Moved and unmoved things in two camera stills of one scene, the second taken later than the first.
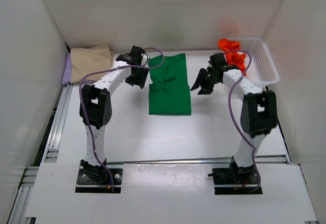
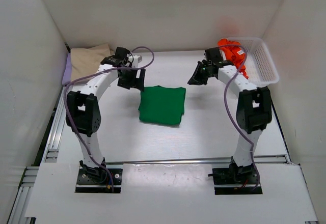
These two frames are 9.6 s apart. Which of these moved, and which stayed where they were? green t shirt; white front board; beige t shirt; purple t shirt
Moved: green t shirt
Stayed: purple t shirt; white front board; beige t shirt
